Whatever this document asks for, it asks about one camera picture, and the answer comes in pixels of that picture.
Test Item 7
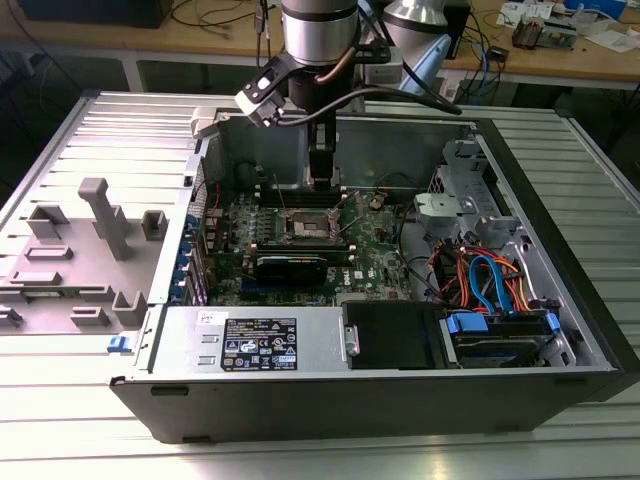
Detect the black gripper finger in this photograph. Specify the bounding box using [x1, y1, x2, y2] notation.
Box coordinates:
[308, 146, 344, 194]

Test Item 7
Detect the metal socket cover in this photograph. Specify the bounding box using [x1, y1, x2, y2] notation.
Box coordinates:
[332, 188, 370, 226]

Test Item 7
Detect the thin metal locking lever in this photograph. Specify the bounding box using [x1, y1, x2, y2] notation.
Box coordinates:
[273, 171, 289, 214]
[338, 202, 369, 236]

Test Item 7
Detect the black RAM slot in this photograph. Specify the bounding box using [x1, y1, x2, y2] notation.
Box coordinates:
[255, 191, 347, 198]
[255, 200, 347, 208]
[255, 195, 347, 203]
[255, 185, 347, 194]

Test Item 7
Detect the CPU socket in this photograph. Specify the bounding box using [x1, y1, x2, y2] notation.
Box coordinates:
[287, 207, 334, 241]

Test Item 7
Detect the green RAM stick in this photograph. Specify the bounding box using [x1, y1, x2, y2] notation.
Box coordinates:
[252, 239, 351, 254]

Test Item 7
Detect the green motherboard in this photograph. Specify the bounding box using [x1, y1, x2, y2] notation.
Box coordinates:
[204, 187, 416, 306]

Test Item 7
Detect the black graphics card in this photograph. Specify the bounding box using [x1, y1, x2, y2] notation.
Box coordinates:
[253, 253, 329, 287]

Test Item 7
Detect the metal drive cage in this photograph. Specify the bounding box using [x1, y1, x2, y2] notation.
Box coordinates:
[434, 139, 501, 221]

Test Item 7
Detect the black upright device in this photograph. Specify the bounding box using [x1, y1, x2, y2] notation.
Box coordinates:
[446, 2, 471, 60]

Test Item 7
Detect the hard disk in blue carrier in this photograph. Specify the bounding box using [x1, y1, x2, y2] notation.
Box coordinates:
[438, 308, 561, 370]

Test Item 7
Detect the black box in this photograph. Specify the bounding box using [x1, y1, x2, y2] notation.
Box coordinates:
[19, 0, 171, 29]

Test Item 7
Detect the brown coil heat sink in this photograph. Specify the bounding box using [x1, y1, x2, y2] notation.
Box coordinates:
[513, 13, 546, 50]

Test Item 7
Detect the grey power supply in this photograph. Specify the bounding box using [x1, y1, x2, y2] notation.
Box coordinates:
[149, 305, 346, 374]

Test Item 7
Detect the black PC case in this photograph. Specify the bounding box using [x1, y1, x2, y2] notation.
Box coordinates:
[109, 104, 626, 446]

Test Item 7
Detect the wooden desk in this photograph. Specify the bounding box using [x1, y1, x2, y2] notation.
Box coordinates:
[164, 0, 640, 91]

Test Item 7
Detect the grey parts rack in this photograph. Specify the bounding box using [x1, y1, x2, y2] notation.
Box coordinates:
[0, 177, 169, 336]

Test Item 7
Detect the white paper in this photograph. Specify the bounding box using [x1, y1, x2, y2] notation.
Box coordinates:
[583, 27, 640, 55]

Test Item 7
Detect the copper coloured hose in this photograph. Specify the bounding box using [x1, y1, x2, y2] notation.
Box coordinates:
[317, 46, 359, 84]

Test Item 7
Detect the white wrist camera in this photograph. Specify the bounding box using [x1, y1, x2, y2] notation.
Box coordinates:
[234, 66, 287, 127]

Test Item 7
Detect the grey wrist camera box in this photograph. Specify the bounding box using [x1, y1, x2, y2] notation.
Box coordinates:
[363, 48, 404, 85]

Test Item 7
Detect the silver metal bracket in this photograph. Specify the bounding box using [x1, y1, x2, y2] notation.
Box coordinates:
[413, 192, 464, 234]

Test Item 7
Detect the black camera cable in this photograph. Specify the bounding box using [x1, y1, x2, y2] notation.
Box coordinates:
[276, 85, 464, 126]

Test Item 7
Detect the red wire bundle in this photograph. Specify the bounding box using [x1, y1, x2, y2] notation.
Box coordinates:
[432, 239, 469, 306]

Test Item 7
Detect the blue wire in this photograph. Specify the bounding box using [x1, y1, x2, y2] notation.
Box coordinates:
[469, 254, 506, 314]

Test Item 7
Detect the orange wire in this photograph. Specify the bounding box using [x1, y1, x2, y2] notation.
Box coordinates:
[499, 257, 536, 314]

